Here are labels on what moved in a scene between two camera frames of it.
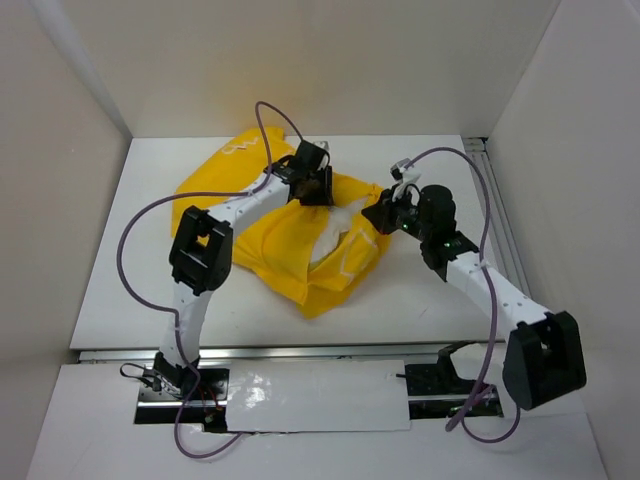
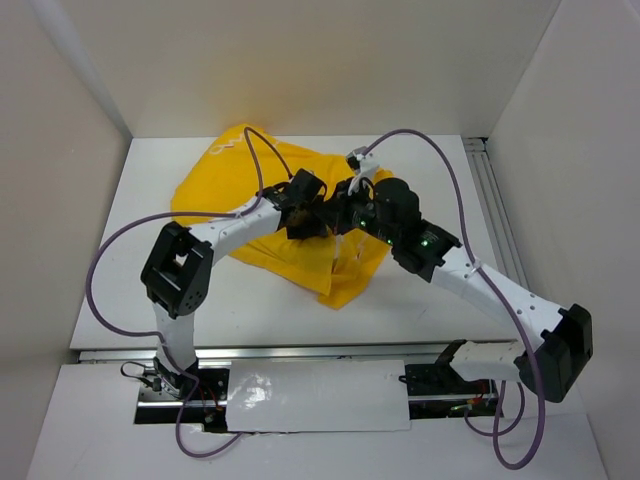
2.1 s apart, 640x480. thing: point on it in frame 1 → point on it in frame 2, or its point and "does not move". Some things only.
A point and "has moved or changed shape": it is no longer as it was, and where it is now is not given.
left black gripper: [323, 196] → [316, 225]
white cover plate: [317, 395] does not move
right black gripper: [381, 213] → [337, 206]
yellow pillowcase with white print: [274, 248] has moved or changed shape
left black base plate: [207, 407] does not move
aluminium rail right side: [503, 228] does not move
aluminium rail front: [277, 353] does not move
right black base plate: [436, 392] does not move
